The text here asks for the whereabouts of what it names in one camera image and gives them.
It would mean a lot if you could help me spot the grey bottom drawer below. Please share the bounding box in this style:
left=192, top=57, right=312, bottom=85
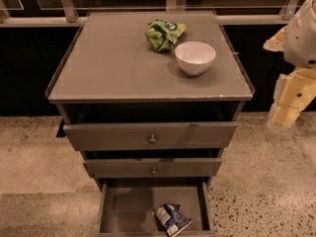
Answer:
left=95, top=179, right=215, bottom=237

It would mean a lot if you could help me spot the blue chip bag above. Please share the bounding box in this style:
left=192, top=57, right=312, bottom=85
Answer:
left=152, top=203, right=192, bottom=237

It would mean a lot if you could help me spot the grey drawer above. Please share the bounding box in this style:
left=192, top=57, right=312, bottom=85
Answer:
left=95, top=179, right=215, bottom=237
left=83, top=158, right=221, bottom=179
left=64, top=121, right=237, bottom=151

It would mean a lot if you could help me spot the white ceramic bowl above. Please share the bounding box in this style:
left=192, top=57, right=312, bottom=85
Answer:
left=175, top=41, right=216, bottom=76

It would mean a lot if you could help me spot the brass drawer knob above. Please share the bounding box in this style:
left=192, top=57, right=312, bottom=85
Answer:
left=149, top=134, right=157, bottom=144
left=151, top=167, right=157, bottom=175

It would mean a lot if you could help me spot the grey top drawer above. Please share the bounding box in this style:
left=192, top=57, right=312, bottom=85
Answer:
left=64, top=121, right=237, bottom=151

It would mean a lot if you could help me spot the metal railing frame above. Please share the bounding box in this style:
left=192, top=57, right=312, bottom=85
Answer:
left=0, top=0, right=305, bottom=28

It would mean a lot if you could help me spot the brass top drawer knob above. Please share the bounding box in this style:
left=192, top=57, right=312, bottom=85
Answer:
left=149, top=134, right=157, bottom=144

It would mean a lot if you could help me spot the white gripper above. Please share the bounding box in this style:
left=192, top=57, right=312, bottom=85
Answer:
left=267, top=67, right=316, bottom=131

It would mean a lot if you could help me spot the grey drawer cabinet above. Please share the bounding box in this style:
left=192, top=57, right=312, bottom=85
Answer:
left=44, top=10, right=256, bottom=237

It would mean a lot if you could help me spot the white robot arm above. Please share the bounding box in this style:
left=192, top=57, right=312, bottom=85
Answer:
left=263, top=0, right=316, bottom=132

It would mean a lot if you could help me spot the brass middle drawer knob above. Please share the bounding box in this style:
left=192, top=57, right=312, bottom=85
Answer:
left=151, top=167, right=157, bottom=175

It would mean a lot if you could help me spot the green chip bag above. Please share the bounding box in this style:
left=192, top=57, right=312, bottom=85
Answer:
left=144, top=19, right=187, bottom=52

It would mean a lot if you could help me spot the grey middle drawer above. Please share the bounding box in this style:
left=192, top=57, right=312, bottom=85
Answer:
left=83, top=158, right=221, bottom=179

